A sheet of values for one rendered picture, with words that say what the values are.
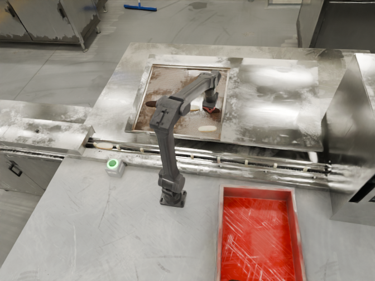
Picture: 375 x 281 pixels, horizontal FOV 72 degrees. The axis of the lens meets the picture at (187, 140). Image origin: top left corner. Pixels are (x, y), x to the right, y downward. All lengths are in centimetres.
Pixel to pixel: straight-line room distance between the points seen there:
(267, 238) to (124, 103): 117
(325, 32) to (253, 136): 165
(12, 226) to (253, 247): 203
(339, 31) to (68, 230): 261
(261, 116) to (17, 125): 142
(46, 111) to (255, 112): 135
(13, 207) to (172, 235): 181
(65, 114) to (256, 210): 133
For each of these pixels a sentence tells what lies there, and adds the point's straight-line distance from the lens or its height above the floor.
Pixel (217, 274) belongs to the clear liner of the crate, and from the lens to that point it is 106.
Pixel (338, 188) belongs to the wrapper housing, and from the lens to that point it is 125.
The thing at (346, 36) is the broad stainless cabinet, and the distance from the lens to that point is 288.
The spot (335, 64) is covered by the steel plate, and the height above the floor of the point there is 82.
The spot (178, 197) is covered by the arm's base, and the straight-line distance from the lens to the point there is 123.
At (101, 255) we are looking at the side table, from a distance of 128.
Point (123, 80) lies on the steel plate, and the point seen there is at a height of 82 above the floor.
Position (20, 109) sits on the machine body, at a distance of 210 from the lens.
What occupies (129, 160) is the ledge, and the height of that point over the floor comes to 86.
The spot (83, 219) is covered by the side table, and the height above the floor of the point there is 82.
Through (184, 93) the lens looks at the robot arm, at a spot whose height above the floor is 131.
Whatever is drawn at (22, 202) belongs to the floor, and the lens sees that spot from 272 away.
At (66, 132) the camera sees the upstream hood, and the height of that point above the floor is 92.
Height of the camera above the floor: 197
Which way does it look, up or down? 52 degrees down
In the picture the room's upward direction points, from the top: 8 degrees counter-clockwise
